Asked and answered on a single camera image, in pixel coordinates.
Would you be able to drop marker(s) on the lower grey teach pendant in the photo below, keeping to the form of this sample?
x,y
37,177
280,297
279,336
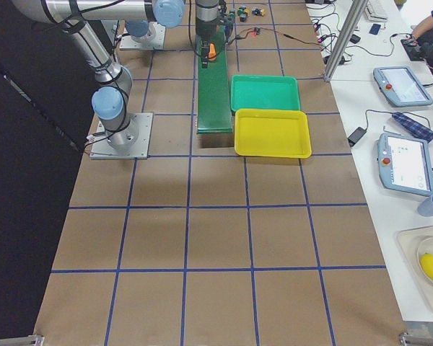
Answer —
x,y
404,164

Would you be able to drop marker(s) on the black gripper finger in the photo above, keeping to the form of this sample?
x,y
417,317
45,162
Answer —
x,y
204,59
212,57

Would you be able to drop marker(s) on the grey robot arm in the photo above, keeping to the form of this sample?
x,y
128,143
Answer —
x,y
73,18
184,11

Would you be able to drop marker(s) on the green conveyor belt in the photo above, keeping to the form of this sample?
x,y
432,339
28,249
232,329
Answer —
x,y
214,113

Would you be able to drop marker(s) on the beige plastic tray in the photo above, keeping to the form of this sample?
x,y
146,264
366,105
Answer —
x,y
408,242

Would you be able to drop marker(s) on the upper grey teach pendant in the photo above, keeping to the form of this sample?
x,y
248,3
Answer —
x,y
401,87

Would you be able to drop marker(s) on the blue plaid cloth pouch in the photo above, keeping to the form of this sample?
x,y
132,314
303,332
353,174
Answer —
x,y
415,128

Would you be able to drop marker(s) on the yellow plastic tray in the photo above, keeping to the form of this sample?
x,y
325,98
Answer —
x,y
272,133

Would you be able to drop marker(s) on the yellow lemon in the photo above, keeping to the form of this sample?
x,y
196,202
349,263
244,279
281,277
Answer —
x,y
426,263

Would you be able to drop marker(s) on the aluminium frame post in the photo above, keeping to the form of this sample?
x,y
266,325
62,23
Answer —
x,y
352,18

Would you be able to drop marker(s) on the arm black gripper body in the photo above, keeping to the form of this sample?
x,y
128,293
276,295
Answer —
x,y
203,31

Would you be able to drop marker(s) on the grey teach pendant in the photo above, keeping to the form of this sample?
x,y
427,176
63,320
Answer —
x,y
401,87
404,164

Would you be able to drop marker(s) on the green plastic tray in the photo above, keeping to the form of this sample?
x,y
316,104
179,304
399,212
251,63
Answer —
x,y
264,92

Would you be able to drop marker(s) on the orange cylinder with 4680 print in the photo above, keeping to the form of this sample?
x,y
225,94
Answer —
x,y
212,48

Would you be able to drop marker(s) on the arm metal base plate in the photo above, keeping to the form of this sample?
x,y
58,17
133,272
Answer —
x,y
154,41
131,143

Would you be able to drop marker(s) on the blue smartphone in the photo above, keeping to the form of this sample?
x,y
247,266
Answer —
x,y
374,29

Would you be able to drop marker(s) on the black power adapter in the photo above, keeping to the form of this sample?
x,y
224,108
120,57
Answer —
x,y
356,135

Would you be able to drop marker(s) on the white keyboard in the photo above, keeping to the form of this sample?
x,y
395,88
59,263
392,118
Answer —
x,y
375,12

